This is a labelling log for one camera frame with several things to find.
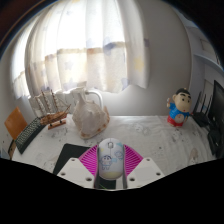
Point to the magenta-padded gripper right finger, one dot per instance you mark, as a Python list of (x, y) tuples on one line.
[(133, 160)]

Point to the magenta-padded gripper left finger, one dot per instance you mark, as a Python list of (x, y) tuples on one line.
[(87, 160)]

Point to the white cartoon-print computer mouse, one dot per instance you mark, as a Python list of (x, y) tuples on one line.
[(110, 160)]

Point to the black mouse pad green lines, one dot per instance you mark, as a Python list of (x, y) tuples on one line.
[(68, 153)]

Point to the white cartoon-print tablecloth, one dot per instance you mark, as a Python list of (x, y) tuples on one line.
[(150, 140)]

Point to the large white conch shell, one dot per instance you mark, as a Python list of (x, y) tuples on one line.
[(90, 118)]

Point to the wooden model sailing ship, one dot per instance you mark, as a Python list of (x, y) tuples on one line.
[(53, 116)]

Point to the black keyboard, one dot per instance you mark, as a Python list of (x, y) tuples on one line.
[(28, 136)]

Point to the cartoon boy figure clock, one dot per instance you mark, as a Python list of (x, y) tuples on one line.
[(180, 106)]

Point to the black router with antennas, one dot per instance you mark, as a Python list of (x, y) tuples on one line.
[(200, 118)]

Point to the orange wooden chair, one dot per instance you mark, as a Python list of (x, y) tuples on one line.
[(15, 123)]

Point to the black computer monitor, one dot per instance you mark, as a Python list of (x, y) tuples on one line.
[(218, 106)]

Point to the white sheer star-print curtain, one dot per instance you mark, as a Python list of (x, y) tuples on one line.
[(86, 43)]

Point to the white wall shelf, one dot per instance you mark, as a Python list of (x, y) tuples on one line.
[(210, 61)]

